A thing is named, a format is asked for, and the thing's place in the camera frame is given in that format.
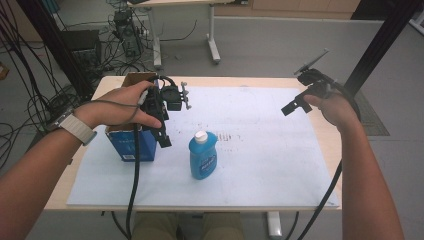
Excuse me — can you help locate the person's leg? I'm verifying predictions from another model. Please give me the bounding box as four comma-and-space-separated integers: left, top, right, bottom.
201, 211, 247, 240
131, 211, 181, 240

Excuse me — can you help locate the thin grey cord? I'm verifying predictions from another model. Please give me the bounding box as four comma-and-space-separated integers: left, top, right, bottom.
75, 89, 149, 123

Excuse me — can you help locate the black frame post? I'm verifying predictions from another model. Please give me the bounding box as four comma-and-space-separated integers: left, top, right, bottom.
15, 0, 94, 99
344, 0, 424, 96

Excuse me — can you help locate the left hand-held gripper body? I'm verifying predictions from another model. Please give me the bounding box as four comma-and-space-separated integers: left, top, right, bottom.
139, 75, 193, 134

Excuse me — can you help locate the white table leg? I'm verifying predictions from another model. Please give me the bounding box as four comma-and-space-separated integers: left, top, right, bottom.
265, 211, 283, 240

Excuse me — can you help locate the wristwatch with white strap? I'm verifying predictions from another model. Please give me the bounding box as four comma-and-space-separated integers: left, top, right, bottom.
46, 106, 98, 147

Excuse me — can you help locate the person's left hand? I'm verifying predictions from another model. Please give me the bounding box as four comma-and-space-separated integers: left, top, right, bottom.
73, 80, 163, 130

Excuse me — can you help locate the person's right hand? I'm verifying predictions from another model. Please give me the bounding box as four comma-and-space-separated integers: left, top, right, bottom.
303, 93, 363, 130

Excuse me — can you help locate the white paper sheet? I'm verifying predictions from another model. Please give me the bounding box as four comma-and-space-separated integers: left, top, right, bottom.
66, 85, 340, 208

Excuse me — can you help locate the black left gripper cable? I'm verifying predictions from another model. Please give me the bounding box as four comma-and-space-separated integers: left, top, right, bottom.
125, 123, 142, 240

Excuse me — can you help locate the black equipment case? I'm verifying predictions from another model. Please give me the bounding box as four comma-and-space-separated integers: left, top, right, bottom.
60, 29, 102, 69

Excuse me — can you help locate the blue bottle with white cap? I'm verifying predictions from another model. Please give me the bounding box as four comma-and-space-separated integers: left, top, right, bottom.
188, 130, 219, 181

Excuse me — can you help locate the dark floor mat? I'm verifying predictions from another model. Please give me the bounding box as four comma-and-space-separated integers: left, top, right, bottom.
352, 89, 390, 137

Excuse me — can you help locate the person's right leg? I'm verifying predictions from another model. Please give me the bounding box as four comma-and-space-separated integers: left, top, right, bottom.
201, 211, 247, 240

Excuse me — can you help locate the white desk with metal legs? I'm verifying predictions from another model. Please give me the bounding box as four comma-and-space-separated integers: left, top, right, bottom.
127, 0, 250, 69

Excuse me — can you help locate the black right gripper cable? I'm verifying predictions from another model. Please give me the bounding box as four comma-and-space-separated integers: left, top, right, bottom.
295, 81, 363, 240

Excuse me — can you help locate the black computer tower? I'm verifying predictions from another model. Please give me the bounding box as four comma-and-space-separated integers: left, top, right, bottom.
112, 9, 144, 58

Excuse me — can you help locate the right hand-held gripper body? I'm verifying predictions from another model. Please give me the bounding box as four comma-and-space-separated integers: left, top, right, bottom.
293, 48, 338, 102

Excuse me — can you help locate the person's left leg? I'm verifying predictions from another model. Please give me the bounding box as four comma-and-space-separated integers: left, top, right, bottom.
131, 211, 181, 240

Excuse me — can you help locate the blue cardboard box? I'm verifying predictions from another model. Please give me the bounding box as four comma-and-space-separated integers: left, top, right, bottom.
104, 71, 160, 163

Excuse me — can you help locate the tangle of black floor cables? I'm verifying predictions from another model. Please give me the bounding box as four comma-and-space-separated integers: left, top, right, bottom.
0, 6, 84, 168

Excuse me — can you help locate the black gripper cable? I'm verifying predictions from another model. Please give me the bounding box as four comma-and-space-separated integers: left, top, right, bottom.
295, 81, 363, 240
125, 123, 142, 240

